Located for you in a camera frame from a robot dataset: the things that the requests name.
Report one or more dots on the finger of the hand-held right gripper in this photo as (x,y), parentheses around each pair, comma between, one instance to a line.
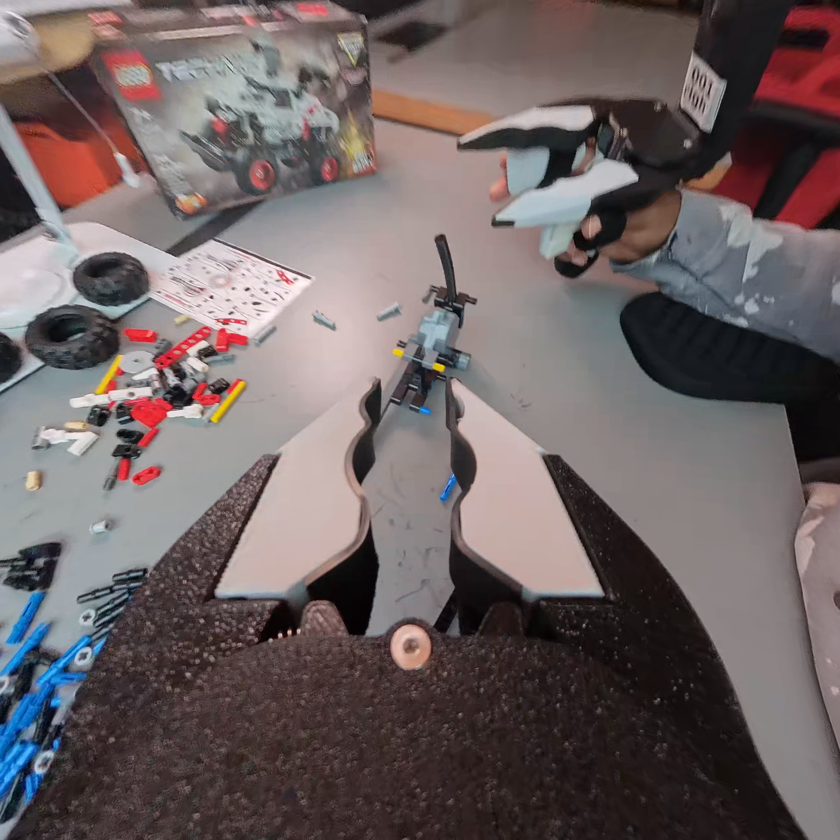
(571,190)
(531,119)

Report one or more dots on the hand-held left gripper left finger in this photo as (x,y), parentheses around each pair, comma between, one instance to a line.
(295,512)

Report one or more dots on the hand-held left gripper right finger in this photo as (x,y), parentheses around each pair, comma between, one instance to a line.
(525,518)

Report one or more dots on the grey black toy brick assembly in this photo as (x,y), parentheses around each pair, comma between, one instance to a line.
(436,331)

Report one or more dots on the person's right forearm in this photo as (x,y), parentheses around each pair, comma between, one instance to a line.
(754,275)

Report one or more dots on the person's right hand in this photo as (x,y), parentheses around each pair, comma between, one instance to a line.
(646,223)

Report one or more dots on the blue pin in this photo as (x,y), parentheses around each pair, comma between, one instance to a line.
(447,487)

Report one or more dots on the wooden plank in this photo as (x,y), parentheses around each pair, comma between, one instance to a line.
(426,111)

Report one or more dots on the red and black chair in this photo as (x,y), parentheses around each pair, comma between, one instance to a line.
(800,85)

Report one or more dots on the grey pin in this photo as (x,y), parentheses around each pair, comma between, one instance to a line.
(388,312)
(324,319)
(265,335)

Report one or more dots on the pile of red white parts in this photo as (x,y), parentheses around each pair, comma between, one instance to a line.
(148,410)

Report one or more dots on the small grey bush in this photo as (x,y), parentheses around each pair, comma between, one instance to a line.
(101,526)

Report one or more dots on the person's black pants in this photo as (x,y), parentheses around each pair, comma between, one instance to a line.
(722,354)

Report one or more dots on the white sticker sheet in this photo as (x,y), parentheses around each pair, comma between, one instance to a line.
(229,289)

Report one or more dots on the black rubber toy tire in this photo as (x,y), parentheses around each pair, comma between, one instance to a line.
(92,348)
(8,358)
(131,289)

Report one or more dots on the toy truck set box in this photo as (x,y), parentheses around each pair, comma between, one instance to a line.
(229,111)

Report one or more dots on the person's pale shirt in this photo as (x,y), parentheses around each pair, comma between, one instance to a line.
(823,590)

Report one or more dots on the pile of blue black pins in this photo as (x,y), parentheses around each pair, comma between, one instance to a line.
(29,709)

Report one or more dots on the white stand with clear posts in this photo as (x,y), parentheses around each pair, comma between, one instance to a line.
(39,275)

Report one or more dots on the orange crate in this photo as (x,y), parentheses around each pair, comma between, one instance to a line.
(65,164)

